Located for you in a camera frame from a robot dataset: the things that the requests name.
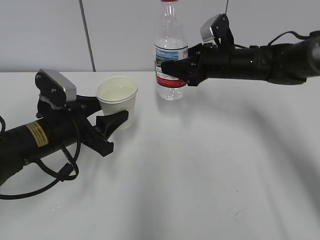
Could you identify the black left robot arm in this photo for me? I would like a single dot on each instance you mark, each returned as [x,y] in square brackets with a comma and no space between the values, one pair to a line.
[55,128]

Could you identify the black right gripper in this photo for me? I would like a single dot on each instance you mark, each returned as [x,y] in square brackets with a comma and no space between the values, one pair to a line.
[206,62]

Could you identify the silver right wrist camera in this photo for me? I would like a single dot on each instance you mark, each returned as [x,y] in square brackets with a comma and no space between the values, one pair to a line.
[217,29]

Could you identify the clear plastic water bottle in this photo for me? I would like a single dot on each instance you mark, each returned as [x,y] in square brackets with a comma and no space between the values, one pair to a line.
[169,44]

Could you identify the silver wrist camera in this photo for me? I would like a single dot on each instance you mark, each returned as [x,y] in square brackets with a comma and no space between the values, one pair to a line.
[55,89]
[217,29]

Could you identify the white paper cup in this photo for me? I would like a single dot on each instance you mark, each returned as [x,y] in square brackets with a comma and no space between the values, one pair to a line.
[116,94]

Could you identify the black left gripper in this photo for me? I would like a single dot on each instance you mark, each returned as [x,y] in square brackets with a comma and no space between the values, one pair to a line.
[76,124]

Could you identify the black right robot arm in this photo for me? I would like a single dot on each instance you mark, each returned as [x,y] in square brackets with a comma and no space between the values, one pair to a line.
[280,64]

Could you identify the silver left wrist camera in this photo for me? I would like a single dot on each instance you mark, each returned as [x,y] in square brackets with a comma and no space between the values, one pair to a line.
[55,89]

